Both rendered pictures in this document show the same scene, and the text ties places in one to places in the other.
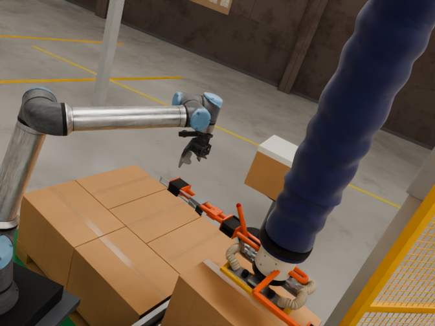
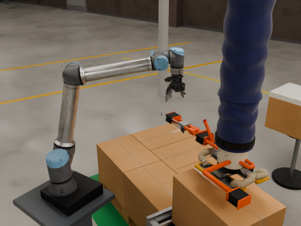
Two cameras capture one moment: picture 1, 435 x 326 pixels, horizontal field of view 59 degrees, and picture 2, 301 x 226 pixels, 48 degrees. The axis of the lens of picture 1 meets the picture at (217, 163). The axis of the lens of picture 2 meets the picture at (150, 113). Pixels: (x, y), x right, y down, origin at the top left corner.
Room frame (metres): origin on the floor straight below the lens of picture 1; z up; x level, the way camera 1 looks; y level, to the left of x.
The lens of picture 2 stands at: (-0.37, -0.80, 2.30)
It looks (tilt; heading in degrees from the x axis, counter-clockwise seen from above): 25 degrees down; 29
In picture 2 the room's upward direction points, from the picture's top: straight up
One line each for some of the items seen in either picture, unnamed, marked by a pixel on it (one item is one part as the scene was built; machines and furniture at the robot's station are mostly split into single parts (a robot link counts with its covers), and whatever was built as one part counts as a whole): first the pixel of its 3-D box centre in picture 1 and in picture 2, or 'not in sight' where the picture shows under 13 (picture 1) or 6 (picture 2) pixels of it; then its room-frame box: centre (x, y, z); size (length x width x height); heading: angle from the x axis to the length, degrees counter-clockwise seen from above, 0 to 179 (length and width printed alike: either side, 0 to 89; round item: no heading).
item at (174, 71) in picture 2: (204, 125); (177, 70); (1.64, 0.11, 1.59); 0.10 x 0.09 x 0.05; 150
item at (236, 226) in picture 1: (232, 226); (204, 137); (1.49, -0.17, 1.22); 0.10 x 0.08 x 0.06; 151
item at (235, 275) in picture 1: (257, 285); (219, 174); (1.29, -0.34, 1.11); 0.34 x 0.10 x 0.05; 61
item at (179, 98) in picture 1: (188, 104); (160, 57); (1.56, 0.21, 1.68); 0.12 x 0.12 x 0.09; 33
